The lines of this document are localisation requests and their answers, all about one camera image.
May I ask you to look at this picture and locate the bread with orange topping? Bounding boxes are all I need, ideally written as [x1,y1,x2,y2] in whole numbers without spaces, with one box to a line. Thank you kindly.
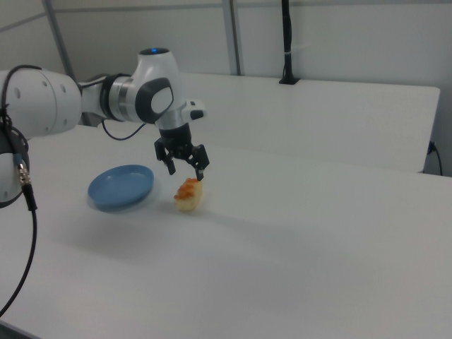
[174,177,204,214]

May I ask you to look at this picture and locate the blue round plate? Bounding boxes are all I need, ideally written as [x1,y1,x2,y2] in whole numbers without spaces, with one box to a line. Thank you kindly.
[87,164,155,213]

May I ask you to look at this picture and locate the grey metal partition post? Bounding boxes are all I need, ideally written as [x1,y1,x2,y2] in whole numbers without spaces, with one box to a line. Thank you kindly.
[228,0,245,76]
[44,0,74,77]

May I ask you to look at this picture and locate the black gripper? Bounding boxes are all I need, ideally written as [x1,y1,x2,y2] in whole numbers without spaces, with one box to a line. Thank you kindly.
[153,123,211,182]

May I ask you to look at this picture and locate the black pole with clamp base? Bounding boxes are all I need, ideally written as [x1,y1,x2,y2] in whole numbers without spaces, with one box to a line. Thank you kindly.
[278,0,302,85]

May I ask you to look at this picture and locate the thick black cable metal connector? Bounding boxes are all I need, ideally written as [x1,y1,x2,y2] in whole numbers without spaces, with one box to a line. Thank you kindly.
[0,64,43,314]

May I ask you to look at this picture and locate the black cable with blue plug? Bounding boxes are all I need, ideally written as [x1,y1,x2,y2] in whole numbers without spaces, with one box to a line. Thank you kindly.
[427,141,444,176]

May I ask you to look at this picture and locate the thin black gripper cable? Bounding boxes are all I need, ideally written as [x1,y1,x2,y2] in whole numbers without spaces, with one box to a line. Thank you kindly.
[101,119,148,141]

